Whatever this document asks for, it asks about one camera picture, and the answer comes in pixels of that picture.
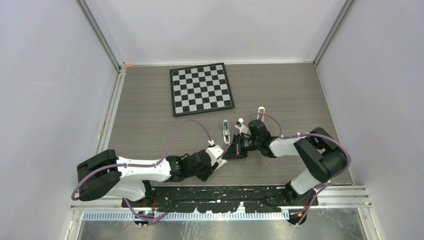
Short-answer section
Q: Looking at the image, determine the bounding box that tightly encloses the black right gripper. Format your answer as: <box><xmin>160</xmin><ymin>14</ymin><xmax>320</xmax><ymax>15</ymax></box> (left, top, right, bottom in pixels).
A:
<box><xmin>223</xmin><ymin>132</ymin><xmax>261</xmax><ymax>160</ymax></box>

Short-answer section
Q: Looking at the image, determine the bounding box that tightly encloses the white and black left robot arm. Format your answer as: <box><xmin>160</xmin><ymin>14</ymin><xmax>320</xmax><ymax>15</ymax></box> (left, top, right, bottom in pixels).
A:
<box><xmin>71</xmin><ymin>145</ymin><xmax>227</xmax><ymax>207</ymax></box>

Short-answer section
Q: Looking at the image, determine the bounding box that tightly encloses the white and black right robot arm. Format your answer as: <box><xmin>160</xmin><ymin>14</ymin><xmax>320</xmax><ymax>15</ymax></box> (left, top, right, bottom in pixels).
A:
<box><xmin>222</xmin><ymin>119</ymin><xmax>350</xmax><ymax>205</ymax></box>

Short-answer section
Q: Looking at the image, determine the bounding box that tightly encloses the black and white chessboard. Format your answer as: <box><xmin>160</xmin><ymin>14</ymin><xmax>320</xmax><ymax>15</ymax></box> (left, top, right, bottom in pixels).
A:
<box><xmin>169</xmin><ymin>62</ymin><xmax>235</xmax><ymax>117</ymax></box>

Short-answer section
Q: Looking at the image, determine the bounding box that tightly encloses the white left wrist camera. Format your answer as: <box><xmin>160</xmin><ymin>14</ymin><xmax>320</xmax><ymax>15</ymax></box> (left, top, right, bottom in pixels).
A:
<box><xmin>205</xmin><ymin>144</ymin><xmax>228</xmax><ymax>170</ymax></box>

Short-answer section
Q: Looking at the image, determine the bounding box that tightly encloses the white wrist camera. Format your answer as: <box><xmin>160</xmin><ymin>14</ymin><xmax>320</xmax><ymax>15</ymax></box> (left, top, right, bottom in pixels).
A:
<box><xmin>205</xmin><ymin>144</ymin><xmax>228</xmax><ymax>170</ymax></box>
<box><xmin>234</xmin><ymin>118</ymin><xmax>249</xmax><ymax>135</ymax></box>

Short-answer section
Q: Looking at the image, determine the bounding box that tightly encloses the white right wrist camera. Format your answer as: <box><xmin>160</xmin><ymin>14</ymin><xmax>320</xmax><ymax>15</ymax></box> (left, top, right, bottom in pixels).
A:
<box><xmin>234</xmin><ymin>118</ymin><xmax>249</xmax><ymax>135</ymax></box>

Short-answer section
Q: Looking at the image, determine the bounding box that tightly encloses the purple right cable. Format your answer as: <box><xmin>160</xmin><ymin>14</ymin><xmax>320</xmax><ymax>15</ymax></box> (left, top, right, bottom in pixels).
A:
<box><xmin>241</xmin><ymin>112</ymin><xmax>352</xmax><ymax>226</ymax></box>

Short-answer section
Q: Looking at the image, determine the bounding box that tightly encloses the purple cable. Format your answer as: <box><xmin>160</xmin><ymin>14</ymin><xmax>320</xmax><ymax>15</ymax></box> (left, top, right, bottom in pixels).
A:
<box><xmin>70</xmin><ymin>118</ymin><xmax>215</xmax><ymax>226</ymax></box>
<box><xmin>241</xmin><ymin>112</ymin><xmax>352</xmax><ymax>226</ymax></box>

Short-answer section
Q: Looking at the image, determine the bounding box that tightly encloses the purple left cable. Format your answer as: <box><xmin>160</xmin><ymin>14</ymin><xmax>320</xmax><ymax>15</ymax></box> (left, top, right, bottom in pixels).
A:
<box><xmin>70</xmin><ymin>118</ymin><xmax>215</xmax><ymax>226</ymax></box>

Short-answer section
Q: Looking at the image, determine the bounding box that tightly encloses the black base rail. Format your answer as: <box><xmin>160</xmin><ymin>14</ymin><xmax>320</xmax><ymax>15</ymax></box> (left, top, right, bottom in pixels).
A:
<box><xmin>129</xmin><ymin>185</ymin><xmax>318</xmax><ymax>214</ymax></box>

